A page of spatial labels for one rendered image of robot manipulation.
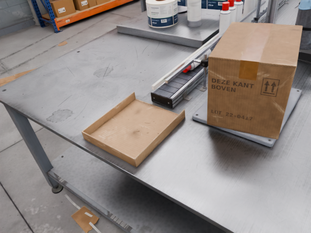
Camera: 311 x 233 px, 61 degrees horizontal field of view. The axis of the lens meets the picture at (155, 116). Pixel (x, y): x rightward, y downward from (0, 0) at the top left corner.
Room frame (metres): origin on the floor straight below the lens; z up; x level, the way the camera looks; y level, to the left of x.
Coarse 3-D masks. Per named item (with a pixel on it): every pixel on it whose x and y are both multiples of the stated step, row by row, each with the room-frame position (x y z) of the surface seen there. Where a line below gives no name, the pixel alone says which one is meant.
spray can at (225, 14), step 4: (224, 4) 1.32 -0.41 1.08; (228, 4) 1.32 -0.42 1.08; (224, 8) 1.32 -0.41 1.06; (228, 8) 1.32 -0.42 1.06; (220, 12) 1.33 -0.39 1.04; (224, 12) 1.31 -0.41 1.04; (228, 12) 1.31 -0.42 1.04; (220, 16) 1.33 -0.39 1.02; (224, 16) 1.31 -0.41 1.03; (228, 16) 1.31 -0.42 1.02; (220, 20) 1.33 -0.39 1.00; (224, 20) 1.31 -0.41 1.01; (228, 20) 1.31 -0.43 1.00; (220, 24) 1.33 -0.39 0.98; (224, 24) 1.31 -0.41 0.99; (228, 24) 1.31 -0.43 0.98; (220, 28) 1.32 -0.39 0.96; (224, 28) 1.31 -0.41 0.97; (220, 32) 1.32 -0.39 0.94
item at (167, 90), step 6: (264, 12) 1.70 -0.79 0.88; (198, 66) 1.11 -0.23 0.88; (192, 72) 1.06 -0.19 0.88; (198, 72) 1.05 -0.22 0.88; (174, 78) 1.03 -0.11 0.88; (180, 78) 1.02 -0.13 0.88; (186, 78) 1.01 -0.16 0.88; (168, 84) 0.98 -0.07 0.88; (174, 84) 0.98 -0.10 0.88; (180, 84) 0.97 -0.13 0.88; (156, 90) 0.95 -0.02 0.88; (162, 90) 0.94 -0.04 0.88; (168, 90) 0.93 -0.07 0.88; (174, 90) 0.93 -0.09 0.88; (162, 96) 0.90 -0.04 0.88; (168, 96) 0.89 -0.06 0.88
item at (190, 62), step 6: (264, 0) 1.68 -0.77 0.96; (252, 12) 1.52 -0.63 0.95; (216, 42) 1.18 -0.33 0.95; (210, 48) 1.14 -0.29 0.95; (198, 54) 1.06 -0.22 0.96; (192, 60) 1.02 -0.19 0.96; (186, 66) 0.98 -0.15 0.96; (174, 72) 0.93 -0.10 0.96; (180, 72) 0.95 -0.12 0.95; (168, 78) 0.89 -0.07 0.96
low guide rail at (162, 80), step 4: (216, 36) 1.34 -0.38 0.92; (212, 40) 1.31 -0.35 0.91; (204, 44) 1.26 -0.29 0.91; (208, 44) 1.27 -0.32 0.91; (200, 48) 1.22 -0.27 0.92; (196, 52) 1.18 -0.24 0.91; (188, 56) 1.15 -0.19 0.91; (184, 60) 1.12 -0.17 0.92; (180, 64) 1.08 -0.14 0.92; (176, 68) 1.05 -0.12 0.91; (168, 72) 1.02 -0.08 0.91; (172, 72) 1.03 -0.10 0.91; (164, 76) 0.99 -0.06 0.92; (168, 76) 1.00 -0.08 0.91; (160, 80) 0.96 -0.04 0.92; (164, 80) 0.98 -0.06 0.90; (156, 84) 0.94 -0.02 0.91; (160, 84) 0.96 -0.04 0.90; (152, 88) 0.93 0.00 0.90
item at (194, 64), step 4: (204, 48) 1.18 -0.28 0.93; (208, 52) 1.16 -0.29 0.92; (192, 56) 1.11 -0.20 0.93; (200, 56) 1.12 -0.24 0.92; (208, 56) 1.16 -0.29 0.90; (188, 60) 1.08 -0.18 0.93; (200, 60) 1.10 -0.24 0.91; (192, 64) 1.06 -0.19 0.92; (196, 64) 1.08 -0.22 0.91; (188, 68) 1.04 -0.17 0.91; (192, 68) 1.06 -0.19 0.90; (184, 72) 1.05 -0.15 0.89
